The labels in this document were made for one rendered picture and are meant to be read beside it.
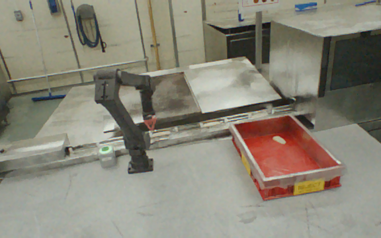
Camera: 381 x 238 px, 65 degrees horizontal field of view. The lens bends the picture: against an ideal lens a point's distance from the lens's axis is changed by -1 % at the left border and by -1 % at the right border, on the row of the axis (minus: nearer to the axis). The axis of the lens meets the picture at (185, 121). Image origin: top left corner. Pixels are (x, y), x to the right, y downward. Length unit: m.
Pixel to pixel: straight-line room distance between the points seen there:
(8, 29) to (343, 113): 4.80
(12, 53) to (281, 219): 4.96
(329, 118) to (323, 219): 0.65
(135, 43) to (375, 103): 4.09
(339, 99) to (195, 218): 0.94
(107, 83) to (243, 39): 2.43
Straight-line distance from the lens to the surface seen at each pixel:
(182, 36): 4.99
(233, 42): 3.34
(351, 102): 1.72
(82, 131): 1.92
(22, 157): 1.63
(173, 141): 1.55
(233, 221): 1.14
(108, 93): 1.09
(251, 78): 2.06
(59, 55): 5.36
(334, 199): 1.27
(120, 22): 5.17
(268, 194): 1.21
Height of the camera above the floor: 1.64
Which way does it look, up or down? 27 degrees down
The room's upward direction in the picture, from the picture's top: 7 degrees counter-clockwise
